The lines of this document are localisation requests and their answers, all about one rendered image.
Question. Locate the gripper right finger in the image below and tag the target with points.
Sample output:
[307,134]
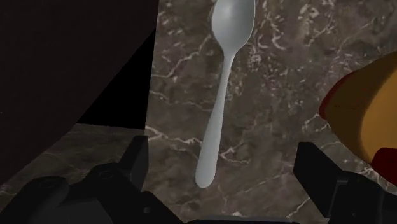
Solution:
[344,189]

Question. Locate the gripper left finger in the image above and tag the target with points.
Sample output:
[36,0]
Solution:
[105,192]

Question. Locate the yellow and red toy figure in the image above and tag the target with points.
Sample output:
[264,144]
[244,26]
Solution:
[366,114]

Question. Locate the dark robot stand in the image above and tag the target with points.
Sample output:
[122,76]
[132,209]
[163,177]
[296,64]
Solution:
[62,77]

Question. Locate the grey spoon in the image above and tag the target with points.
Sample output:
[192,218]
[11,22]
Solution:
[222,93]

